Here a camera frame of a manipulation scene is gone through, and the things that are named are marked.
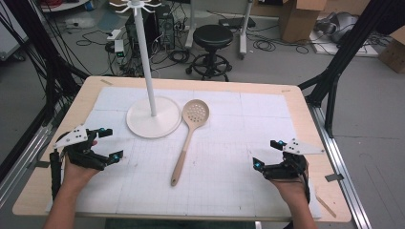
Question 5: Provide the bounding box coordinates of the coiled black cable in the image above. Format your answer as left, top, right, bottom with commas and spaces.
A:
252, 37, 277, 52

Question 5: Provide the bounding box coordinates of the tall cardboard box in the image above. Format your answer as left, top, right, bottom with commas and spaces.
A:
278, 0, 329, 44

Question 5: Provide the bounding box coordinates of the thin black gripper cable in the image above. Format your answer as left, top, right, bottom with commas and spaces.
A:
299, 158, 311, 204

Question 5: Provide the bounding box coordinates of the flat black device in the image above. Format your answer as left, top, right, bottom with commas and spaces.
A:
218, 16, 257, 30

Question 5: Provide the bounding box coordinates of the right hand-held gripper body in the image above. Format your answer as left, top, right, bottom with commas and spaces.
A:
263, 137, 326, 181

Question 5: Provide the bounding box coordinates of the beige slotted spoon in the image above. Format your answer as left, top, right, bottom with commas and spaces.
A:
170, 98, 210, 187

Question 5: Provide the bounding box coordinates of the small cardboard box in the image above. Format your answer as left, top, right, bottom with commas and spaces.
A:
377, 27, 405, 74

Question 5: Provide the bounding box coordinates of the white power strip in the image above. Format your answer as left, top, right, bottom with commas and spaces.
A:
106, 29, 122, 42

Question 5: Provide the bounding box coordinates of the thin wooden stick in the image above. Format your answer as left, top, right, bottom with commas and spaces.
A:
314, 194, 337, 219

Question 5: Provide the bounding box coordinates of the person's left hand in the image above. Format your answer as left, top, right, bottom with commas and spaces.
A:
60, 156, 101, 193

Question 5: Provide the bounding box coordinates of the white flat board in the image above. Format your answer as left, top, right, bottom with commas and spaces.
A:
309, 30, 380, 58

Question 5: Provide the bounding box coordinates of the white grid mat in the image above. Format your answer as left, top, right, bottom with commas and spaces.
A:
46, 86, 323, 220

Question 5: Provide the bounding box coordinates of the black computer tower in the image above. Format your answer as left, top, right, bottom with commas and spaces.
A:
125, 4, 177, 52

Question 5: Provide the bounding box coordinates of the white stand leg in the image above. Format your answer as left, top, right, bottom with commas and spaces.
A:
238, 0, 255, 60
185, 0, 198, 50

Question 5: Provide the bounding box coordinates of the black round stool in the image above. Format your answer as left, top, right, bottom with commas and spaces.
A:
185, 24, 234, 82

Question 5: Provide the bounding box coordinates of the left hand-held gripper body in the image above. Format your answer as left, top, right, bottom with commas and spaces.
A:
52, 124, 111, 172

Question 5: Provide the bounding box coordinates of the white box with display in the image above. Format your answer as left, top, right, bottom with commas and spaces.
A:
114, 39, 126, 58

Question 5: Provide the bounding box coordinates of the black sleeved gripper cable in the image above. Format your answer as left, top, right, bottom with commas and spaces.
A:
50, 149, 64, 201

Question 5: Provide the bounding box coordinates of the person's right hand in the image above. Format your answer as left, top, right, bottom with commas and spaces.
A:
268, 177, 309, 205

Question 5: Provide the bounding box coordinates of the aluminium rail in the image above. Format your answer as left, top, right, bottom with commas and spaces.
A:
307, 103, 373, 229
0, 123, 54, 208

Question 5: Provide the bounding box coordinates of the white utensil stand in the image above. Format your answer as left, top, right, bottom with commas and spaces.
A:
109, 0, 183, 139

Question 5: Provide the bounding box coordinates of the black metal frame with cables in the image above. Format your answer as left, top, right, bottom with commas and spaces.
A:
0, 0, 91, 182

